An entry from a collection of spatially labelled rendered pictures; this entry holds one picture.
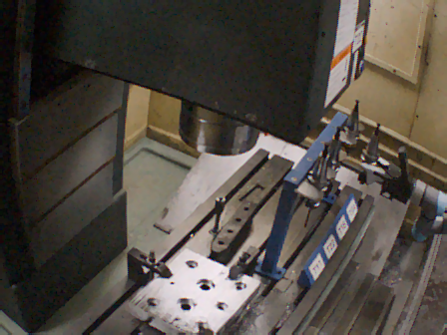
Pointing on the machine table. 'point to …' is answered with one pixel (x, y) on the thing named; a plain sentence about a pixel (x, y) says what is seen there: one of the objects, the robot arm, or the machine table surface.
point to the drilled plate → (237, 301)
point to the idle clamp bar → (232, 231)
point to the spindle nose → (215, 132)
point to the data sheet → (345, 24)
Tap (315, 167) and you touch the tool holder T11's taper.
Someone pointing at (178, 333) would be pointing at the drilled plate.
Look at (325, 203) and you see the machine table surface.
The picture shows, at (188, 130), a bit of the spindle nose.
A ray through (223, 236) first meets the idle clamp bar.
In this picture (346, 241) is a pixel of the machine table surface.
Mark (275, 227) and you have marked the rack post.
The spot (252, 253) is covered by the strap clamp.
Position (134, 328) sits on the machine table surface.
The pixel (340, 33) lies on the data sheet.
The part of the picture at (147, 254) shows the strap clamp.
